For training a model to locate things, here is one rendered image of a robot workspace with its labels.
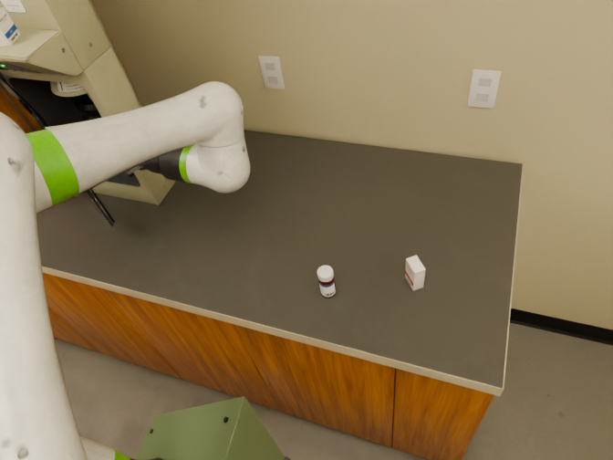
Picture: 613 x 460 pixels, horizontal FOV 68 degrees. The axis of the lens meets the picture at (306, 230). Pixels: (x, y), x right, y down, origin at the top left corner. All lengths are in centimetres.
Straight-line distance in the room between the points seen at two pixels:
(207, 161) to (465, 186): 77
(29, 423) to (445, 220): 105
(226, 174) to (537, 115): 88
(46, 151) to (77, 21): 52
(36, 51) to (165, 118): 39
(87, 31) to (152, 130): 47
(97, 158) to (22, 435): 42
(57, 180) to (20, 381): 32
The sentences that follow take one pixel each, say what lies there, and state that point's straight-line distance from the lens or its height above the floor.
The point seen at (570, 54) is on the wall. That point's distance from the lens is 134.
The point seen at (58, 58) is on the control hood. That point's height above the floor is 147.
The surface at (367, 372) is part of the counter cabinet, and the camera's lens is 127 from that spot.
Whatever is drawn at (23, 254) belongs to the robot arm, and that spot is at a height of 156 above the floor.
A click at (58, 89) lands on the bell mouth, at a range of 141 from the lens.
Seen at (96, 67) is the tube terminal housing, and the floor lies 140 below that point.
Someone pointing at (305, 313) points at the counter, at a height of 94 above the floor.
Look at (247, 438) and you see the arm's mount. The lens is 76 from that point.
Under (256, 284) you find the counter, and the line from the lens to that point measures 121.
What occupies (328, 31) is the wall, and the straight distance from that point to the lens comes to 138.
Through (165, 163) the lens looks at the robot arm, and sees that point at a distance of 104.
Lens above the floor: 193
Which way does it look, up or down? 50 degrees down
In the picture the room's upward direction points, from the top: 12 degrees counter-clockwise
